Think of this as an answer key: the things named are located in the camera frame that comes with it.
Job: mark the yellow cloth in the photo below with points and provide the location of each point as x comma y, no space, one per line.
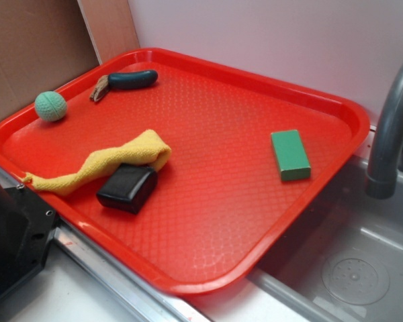
146,149

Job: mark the grey toy sink basin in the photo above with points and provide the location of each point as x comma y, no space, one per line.
342,259

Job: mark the dark green toy cucumber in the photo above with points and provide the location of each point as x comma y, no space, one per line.
123,81

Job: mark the green rectangular block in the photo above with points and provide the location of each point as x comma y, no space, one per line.
290,155

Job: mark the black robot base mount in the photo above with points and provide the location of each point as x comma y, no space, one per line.
27,225

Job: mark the black rounded block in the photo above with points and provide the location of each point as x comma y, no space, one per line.
128,188

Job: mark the light green textured ball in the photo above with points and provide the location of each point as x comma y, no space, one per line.
50,106

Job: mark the grey toy faucet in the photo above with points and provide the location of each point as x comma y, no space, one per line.
386,156

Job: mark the red plastic tray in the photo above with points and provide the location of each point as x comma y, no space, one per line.
220,203

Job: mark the brown cardboard sheet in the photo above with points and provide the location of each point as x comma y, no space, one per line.
46,44

